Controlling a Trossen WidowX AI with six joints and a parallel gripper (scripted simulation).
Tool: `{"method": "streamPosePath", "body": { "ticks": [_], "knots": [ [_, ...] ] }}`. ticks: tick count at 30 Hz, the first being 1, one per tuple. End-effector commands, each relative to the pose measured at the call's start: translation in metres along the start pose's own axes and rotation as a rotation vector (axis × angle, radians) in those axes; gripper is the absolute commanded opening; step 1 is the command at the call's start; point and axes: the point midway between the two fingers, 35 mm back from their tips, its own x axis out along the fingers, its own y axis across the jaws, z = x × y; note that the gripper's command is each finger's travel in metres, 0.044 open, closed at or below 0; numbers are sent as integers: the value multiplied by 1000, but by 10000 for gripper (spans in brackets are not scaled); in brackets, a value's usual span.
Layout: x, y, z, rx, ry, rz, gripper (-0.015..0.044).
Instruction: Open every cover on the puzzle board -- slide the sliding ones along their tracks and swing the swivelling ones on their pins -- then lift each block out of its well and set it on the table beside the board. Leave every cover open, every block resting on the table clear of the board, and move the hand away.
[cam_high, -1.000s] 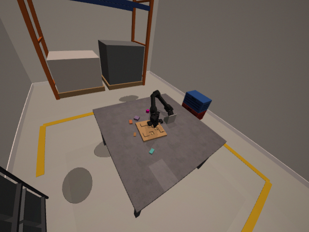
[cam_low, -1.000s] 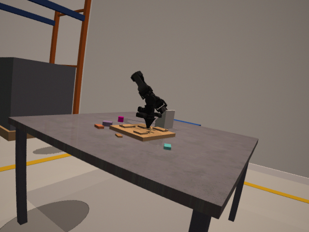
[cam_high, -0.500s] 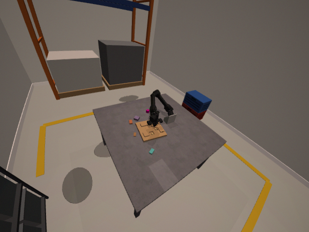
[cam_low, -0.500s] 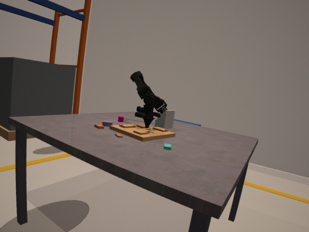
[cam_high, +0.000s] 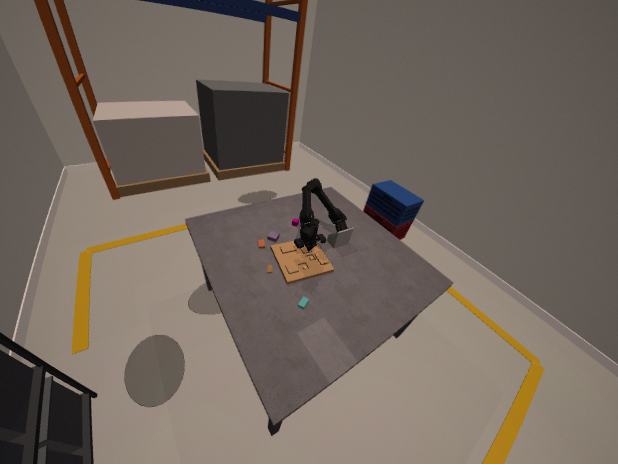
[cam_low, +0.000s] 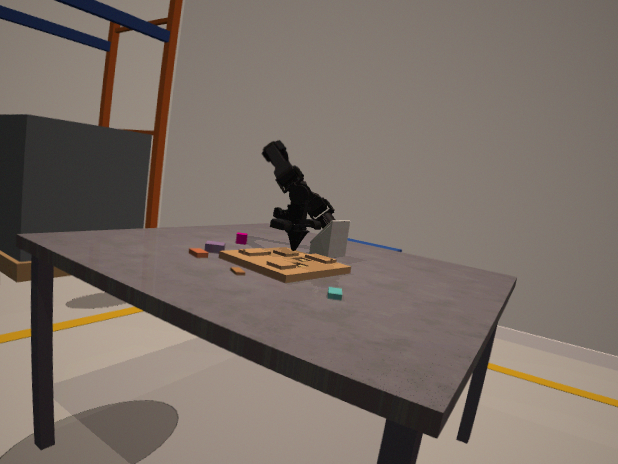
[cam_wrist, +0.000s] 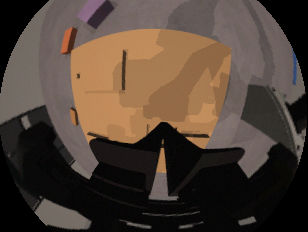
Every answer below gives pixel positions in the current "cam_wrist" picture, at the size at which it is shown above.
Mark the purple block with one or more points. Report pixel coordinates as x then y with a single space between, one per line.
94 11

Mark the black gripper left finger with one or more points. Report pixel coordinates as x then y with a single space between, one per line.
141 157

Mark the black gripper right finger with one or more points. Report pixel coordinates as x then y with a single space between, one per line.
183 159

